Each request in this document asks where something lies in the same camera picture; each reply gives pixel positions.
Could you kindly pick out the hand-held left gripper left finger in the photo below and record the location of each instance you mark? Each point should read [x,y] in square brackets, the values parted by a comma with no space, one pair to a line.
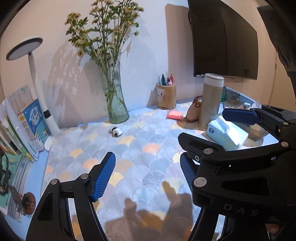
[103,177]

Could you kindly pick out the round wooden ornament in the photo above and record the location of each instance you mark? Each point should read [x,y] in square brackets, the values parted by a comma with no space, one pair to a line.
[29,201]

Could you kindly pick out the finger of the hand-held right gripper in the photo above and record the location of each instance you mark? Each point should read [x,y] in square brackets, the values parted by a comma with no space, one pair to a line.
[240,115]
[196,143]

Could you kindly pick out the small brown bag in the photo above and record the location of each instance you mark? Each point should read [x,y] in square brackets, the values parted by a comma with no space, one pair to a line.
[193,113]

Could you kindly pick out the white chart booklet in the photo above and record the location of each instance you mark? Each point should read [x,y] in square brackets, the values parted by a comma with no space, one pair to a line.
[18,99]

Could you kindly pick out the black monitor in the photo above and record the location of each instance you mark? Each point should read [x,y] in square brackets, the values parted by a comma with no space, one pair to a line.
[222,41]

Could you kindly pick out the tan pen holder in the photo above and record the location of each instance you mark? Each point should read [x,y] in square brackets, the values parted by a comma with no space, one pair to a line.
[166,97]

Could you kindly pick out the beige thermos bottle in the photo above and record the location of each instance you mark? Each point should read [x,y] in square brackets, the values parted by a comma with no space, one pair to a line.
[210,104]

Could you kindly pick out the light blue tissue pack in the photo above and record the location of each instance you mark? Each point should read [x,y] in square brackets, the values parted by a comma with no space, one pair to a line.
[226,136]

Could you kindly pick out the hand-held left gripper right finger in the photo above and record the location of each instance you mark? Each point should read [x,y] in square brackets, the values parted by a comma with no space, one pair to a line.
[186,168]

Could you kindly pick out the round metal tray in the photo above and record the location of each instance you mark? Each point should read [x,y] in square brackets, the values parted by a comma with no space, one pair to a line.
[254,136]

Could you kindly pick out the metal bowl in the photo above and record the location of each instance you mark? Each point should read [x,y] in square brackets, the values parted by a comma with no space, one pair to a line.
[231,104]

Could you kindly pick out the glass jar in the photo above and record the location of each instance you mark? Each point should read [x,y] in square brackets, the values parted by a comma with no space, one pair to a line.
[229,93]

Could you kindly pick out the black mesh speaker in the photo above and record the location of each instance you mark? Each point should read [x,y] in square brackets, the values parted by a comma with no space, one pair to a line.
[282,46]

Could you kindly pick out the pink soft block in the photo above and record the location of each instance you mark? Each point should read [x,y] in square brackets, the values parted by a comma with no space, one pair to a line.
[174,115]

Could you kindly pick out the bunch of wild flowers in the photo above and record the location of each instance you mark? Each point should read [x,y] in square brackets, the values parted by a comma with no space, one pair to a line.
[76,22]

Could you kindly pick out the bunch of pens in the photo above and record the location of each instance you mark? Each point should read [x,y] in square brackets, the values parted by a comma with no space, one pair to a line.
[170,80]

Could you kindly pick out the green glass vase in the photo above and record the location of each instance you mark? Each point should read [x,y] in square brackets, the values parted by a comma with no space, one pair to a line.
[118,113]

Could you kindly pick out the green flat book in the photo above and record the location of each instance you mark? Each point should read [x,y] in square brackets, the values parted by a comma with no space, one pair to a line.
[16,176]

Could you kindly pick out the white desk lamp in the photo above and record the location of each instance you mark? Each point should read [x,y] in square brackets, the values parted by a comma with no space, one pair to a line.
[51,124]

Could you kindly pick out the row of books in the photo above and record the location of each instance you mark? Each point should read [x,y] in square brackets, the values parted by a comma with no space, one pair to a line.
[11,139]

